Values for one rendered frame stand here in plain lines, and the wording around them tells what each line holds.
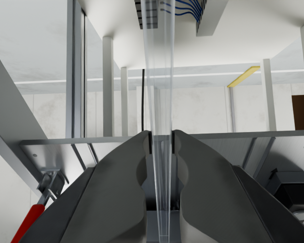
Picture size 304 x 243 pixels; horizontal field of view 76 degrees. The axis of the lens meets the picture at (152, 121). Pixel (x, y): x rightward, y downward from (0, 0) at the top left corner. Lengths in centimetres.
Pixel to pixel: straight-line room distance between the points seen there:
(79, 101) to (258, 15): 56
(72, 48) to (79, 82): 9
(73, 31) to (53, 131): 354
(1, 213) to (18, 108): 446
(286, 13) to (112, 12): 50
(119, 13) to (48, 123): 364
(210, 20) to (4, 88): 48
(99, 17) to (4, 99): 42
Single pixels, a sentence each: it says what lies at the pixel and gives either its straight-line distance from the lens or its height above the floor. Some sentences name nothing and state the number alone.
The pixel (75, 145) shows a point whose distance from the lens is 26.
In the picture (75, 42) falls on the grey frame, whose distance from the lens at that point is 58.
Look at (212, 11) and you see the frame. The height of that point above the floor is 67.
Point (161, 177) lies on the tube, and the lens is 17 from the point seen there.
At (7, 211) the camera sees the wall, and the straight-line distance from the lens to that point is 466.
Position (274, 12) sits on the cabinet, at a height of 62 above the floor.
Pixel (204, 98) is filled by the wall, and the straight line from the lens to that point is 374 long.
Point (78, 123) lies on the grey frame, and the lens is 51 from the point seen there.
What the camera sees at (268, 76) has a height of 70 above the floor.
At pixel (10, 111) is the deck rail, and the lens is 29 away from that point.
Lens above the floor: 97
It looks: 6 degrees down
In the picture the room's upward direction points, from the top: 178 degrees clockwise
